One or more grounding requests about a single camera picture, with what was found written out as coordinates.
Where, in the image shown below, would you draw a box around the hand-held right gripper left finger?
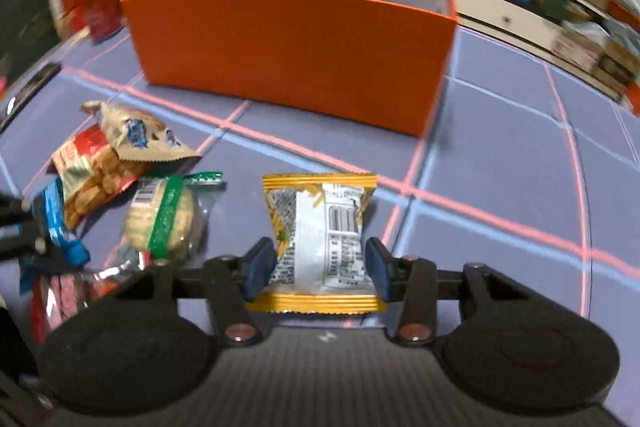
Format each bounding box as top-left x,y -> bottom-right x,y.
142,237 -> 277,348

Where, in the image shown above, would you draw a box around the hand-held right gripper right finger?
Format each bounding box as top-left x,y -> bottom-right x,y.
364,236 -> 532,348

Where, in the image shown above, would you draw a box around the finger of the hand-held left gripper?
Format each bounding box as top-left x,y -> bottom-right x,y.
0,193 -> 49,260

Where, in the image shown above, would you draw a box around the blue white snack packet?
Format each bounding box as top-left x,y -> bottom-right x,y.
19,178 -> 92,294

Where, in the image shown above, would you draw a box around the yellow trimmed silver snack packet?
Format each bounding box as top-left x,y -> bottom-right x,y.
248,173 -> 389,314

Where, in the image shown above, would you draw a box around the orange storage box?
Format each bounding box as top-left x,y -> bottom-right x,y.
120,0 -> 458,138

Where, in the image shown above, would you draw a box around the red snack packet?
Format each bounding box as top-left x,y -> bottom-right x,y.
30,259 -> 152,344

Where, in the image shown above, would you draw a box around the red white cracker packet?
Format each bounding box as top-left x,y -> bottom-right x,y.
51,125 -> 152,231

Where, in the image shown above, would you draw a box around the green striped biscuit packet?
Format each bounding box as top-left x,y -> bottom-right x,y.
122,170 -> 227,264

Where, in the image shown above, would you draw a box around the black snack packet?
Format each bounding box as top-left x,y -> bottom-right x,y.
0,62 -> 64,134

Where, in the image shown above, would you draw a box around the purple grid table mat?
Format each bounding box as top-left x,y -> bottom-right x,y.
0,26 -> 640,413

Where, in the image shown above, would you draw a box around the beige snack packet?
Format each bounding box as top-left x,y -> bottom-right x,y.
80,100 -> 203,163

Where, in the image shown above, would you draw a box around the red drink can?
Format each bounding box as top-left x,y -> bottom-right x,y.
81,0 -> 124,44

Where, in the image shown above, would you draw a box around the white tv stand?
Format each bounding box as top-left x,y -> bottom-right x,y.
360,0 -> 623,100

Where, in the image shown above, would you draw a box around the printed cardboard carton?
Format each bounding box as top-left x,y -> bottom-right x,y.
551,26 -> 607,74

